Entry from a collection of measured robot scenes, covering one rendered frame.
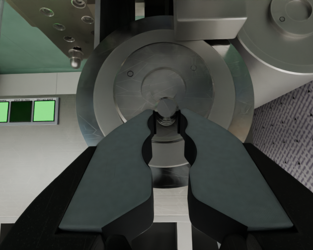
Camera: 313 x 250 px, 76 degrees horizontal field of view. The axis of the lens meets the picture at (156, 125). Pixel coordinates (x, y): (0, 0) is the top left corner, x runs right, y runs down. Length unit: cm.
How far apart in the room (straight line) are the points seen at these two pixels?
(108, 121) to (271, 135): 28
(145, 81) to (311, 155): 22
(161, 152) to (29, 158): 47
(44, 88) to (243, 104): 336
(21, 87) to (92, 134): 351
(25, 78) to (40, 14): 322
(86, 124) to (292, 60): 18
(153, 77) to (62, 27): 38
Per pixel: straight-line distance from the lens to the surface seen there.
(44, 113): 58
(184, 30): 17
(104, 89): 17
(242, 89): 18
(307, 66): 21
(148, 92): 15
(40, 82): 353
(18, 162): 61
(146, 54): 16
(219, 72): 17
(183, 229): 53
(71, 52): 58
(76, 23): 49
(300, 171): 32
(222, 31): 18
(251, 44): 20
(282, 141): 35
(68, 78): 335
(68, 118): 55
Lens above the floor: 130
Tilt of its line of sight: 8 degrees down
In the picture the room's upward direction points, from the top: 179 degrees clockwise
